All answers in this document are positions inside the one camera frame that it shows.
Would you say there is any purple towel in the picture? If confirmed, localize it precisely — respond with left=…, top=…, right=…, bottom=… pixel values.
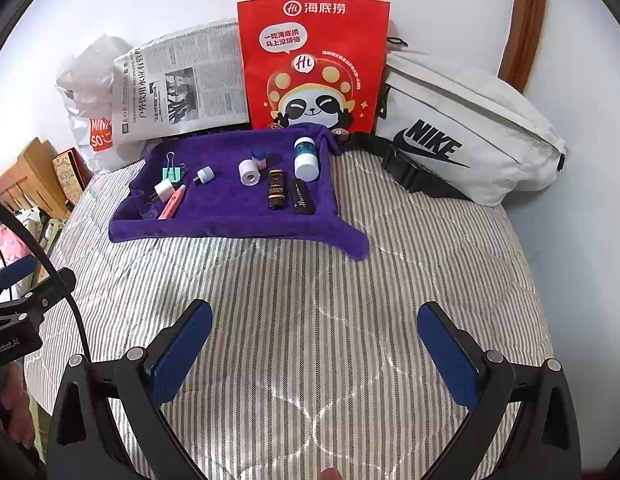
left=108, top=125, right=371, bottom=262

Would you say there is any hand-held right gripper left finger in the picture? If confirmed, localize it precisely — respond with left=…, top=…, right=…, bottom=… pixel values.
left=46, top=299, right=214, bottom=480

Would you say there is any person's left hand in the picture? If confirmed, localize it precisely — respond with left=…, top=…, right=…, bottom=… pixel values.
left=5, top=364, right=37, bottom=448

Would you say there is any white waist bag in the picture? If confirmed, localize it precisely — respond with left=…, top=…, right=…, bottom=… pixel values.
left=347, top=37, right=567, bottom=207

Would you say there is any black cable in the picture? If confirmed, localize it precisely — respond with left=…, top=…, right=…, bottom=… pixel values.
left=0, top=195, right=91, bottom=361

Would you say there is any red paper bag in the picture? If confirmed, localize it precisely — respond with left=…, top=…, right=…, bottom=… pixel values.
left=236, top=0, right=392, bottom=136

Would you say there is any white plastic shopping bag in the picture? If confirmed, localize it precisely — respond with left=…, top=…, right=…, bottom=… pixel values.
left=55, top=34, right=141, bottom=175

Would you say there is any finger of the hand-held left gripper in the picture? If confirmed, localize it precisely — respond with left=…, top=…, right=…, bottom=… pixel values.
left=0, top=267, right=77, bottom=323
left=0, top=255, right=37, bottom=293

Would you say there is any striped bedsheet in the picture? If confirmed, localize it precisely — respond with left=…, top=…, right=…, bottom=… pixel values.
left=25, top=152, right=556, bottom=480

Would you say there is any white charger plug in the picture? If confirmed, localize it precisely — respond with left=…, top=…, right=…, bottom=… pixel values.
left=149, top=181, right=177, bottom=206

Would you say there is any black and gold tube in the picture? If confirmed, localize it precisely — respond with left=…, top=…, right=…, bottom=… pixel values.
left=267, top=169, right=287, bottom=210

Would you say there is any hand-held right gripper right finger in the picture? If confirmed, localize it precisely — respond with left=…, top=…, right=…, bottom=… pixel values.
left=416, top=301, right=583, bottom=480

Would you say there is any folded newspaper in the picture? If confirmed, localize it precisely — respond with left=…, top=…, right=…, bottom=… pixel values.
left=112, top=19, right=252, bottom=147

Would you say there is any green binder clip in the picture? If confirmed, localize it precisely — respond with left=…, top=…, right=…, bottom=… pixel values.
left=161, top=152, right=185, bottom=182

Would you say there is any brown wooden frame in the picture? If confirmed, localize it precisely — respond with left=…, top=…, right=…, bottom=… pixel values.
left=502, top=0, right=548, bottom=93

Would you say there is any white bottle with blue label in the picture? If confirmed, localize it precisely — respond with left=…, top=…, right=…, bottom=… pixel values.
left=293, top=137, right=318, bottom=180

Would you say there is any brown patterned box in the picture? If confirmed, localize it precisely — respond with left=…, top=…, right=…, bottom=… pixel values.
left=51, top=147, right=87, bottom=206

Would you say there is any white dotted cloth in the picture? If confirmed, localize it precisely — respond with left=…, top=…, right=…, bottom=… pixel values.
left=15, top=207, right=56, bottom=256

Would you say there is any pink highlighter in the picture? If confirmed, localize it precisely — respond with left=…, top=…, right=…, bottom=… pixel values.
left=157, top=185, right=188, bottom=220

